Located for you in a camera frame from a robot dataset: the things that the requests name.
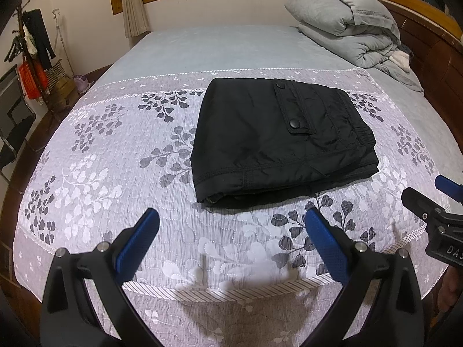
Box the black pants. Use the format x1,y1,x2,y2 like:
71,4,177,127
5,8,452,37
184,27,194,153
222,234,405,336
191,78,379,209

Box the person right hand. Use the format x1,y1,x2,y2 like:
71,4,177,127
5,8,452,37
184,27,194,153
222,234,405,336
437,266,463,312

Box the grey floral quilted bedspread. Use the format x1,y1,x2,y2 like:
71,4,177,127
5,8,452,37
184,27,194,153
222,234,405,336
13,69,460,346

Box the dark wooden headboard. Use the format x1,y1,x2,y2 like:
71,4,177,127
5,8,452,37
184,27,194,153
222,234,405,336
381,0,463,146

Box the white cloth on duvet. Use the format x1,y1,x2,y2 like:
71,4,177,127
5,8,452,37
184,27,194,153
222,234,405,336
389,50,411,73

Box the black folding chair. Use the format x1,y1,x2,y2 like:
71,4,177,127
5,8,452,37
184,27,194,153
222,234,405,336
0,65,36,169

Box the folded grey duvet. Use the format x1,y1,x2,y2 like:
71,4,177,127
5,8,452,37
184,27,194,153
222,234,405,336
285,0,423,92

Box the woven basket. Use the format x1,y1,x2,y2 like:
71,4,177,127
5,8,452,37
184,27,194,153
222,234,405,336
45,60,79,114

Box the orange bag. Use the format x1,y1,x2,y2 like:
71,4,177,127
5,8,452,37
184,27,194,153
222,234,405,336
18,60,48,99

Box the light blue bed mattress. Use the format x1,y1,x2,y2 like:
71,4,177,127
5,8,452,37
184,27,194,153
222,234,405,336
96,26,462,180

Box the beige curtain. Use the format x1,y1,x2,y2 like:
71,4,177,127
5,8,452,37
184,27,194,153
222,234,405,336
122,0,151,38

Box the black hanging garment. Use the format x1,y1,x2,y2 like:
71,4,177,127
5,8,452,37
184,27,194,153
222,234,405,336
22,9,56,70

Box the white tripod stand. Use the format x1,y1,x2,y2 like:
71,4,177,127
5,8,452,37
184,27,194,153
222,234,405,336
52,8,75,77

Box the wooden coat rack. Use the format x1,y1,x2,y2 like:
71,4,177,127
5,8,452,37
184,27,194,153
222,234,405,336
4,0,49,106

